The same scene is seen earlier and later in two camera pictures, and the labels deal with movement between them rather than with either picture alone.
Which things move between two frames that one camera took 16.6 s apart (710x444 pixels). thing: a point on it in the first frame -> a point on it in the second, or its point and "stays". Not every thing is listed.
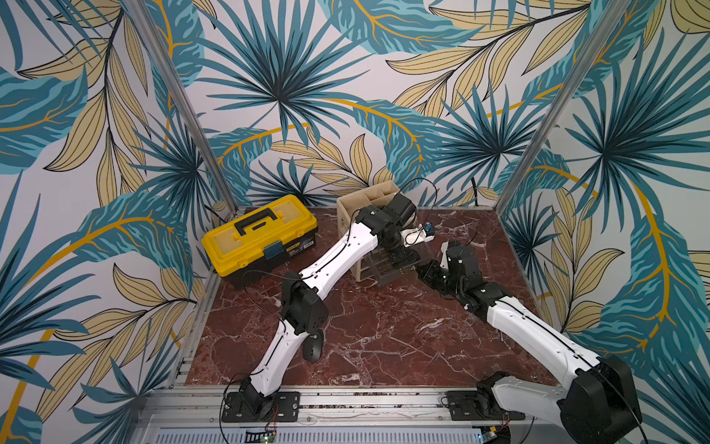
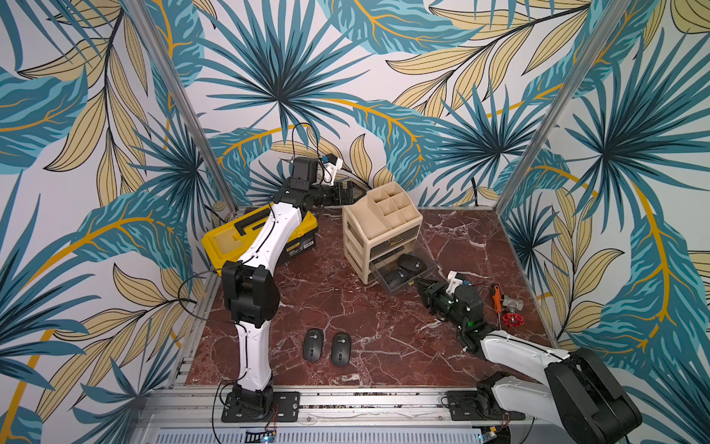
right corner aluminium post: x=611 y=14 stays
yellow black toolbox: x=271 y=235 stays
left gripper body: x=397 y=248 -> x=324 y=194
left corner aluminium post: x=191 y=106 stays
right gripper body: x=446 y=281 -> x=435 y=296
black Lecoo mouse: x=312 y=347 stays
